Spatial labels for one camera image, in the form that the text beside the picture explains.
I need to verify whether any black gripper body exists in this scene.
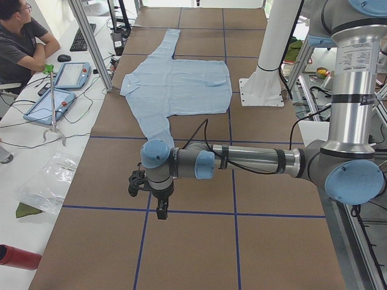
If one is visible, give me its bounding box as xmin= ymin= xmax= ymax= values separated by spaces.
xmin=151 ymin=184 xmax=174 ymax=209

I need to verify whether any light blue button-up shirt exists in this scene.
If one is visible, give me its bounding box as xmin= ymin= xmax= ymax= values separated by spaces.
xmin=120 ymin=29 xmax=232 ymax=147

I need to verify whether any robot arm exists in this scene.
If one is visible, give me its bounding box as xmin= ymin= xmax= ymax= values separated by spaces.
xmin=128 ymin=1 xmax=386 ymax=219

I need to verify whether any clear plastic bag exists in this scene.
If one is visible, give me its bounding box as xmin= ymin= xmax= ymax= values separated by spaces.
xmin=16 ymin=152 xmax=80 ymax=214

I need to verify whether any green cloth piece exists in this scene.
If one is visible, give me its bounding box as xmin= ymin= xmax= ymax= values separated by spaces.
xmin=15 ymin=202 xmax=42 ymax=219

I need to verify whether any blue teach pendant near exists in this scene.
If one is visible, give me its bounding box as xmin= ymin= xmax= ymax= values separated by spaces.
xmin=23 ymin=88 xmax=76 ymax=125

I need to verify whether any blue teach pendant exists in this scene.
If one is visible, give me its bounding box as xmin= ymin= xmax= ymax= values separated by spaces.
xmin=23 ymin=88 xmax=76 ymax=125
xmin=54 ymin=62 xmax=91 ymax=90

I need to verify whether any blue teach pendant far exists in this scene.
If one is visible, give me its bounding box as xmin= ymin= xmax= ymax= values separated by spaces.
xmin=54 ymin=62 xmax=91 ymax=90

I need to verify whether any red cylinder bottle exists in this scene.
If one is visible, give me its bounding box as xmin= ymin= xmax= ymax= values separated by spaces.
xmin=1 ymin=245 xmax=42 ymax=270

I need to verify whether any metal reacher grabber tool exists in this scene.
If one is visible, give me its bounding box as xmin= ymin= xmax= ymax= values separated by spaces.
xmin=43 ymin=64 xmax=67 ymax=147

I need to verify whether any black computer mouse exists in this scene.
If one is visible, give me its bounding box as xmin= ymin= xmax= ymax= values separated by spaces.
xmin=57 ymin=54 xmax=71 ymax=62

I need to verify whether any black keyboard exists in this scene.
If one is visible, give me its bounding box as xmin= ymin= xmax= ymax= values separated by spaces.
xmin=70 ymin=29 xmax=88 ymax=52

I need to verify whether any seated man grey shirt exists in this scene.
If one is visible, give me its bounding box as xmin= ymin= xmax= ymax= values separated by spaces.
xmin=1 ymin=0 xmax=60 ymax=94

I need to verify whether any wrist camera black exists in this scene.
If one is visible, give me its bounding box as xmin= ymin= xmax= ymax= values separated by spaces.
xmin=128 ymin=170 xmax=148 ymax=197

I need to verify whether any white central pedestal column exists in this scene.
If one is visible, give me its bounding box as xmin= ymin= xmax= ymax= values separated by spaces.
xmin=239 ymin=0 xmax=303 ymax=107

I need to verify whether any aluminium frame post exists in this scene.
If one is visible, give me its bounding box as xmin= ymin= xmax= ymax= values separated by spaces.
xmin=68 ymin=0 xmax=113 ymax=92

